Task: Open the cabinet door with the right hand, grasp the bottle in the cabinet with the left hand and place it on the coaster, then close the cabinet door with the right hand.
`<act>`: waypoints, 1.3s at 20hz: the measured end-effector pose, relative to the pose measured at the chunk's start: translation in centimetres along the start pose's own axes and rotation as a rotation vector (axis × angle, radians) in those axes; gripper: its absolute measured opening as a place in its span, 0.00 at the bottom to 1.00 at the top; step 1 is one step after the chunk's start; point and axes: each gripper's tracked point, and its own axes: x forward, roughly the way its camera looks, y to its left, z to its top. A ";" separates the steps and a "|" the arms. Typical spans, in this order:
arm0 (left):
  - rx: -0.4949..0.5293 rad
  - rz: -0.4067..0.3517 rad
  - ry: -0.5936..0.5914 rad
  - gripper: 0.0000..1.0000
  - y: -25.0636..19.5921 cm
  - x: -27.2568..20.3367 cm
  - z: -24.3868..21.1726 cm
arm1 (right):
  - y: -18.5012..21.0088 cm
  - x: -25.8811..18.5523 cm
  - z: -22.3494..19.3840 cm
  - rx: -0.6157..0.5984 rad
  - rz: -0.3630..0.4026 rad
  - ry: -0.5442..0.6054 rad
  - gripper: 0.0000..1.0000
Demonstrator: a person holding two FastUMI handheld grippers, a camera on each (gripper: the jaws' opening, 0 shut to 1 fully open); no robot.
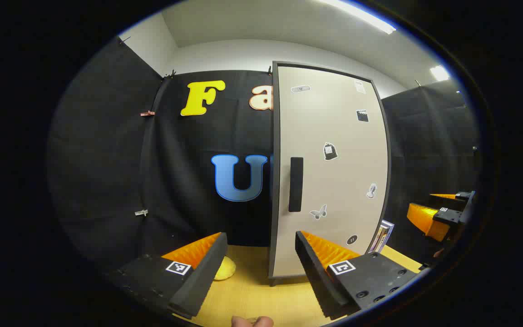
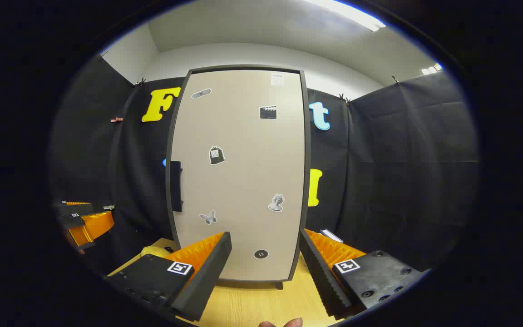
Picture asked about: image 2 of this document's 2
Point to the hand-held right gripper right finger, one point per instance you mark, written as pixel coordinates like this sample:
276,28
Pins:
318,277

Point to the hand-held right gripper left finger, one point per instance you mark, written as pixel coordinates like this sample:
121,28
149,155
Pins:
209,277

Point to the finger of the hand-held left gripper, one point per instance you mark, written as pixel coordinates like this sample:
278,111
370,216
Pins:
93,225
77,209

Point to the dark grey cabinet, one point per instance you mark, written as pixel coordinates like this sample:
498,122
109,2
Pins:
308,150

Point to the upright book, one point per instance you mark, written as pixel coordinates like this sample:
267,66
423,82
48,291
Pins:
332,235

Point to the pale yellow object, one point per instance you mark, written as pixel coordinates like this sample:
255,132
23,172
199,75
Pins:
152,251

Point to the ceiling light panel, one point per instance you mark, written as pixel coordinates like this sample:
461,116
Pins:
431,69

